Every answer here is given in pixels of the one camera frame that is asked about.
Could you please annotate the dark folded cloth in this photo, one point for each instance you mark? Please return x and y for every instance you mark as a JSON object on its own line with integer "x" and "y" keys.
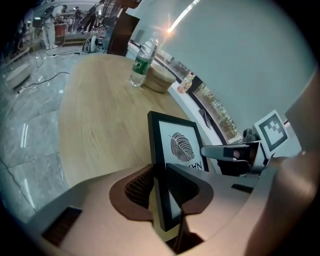
{"x": 206, "y": 118}

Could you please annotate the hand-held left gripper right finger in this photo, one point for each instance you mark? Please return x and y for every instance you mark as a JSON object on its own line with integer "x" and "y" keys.
{"x": 220, "y": 197}

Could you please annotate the fluorescent ceiling light tube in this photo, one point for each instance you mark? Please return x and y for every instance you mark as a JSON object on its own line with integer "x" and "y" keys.
{"x": 183, "y": 15}

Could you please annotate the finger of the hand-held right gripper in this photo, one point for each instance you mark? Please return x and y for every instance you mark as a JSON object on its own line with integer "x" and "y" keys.
{"x": 215, "y": 151}
{"x": 232, "y": 167}

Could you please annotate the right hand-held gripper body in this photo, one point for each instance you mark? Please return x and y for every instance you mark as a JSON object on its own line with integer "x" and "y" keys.
{"x": 272, "y": 131}

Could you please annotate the light wooden table top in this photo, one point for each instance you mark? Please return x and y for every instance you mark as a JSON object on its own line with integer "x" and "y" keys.
{"x": 100, "y": 112}

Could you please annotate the black framed leaf picture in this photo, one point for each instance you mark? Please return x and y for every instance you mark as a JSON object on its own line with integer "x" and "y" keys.
{"x": 153, "y": 140}

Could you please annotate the clear green label water bottle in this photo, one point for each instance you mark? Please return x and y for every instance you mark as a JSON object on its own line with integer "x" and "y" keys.
{"x": 143, "y": 60}

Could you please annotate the grey fisheye camera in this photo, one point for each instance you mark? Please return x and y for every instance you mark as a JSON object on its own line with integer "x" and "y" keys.
{"x": 248, "y": 136}

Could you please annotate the white upright vacuum cleaner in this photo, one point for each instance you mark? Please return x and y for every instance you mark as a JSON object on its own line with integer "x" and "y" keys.
{"x": 90, "y": 43}

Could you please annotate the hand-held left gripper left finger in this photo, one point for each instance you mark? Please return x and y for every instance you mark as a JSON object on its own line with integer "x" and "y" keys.
{"x": 95, "y": 205}

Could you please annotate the round wooden lidded box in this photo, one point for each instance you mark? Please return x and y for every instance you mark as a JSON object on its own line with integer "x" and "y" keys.
{"x": 158, "y": 78}

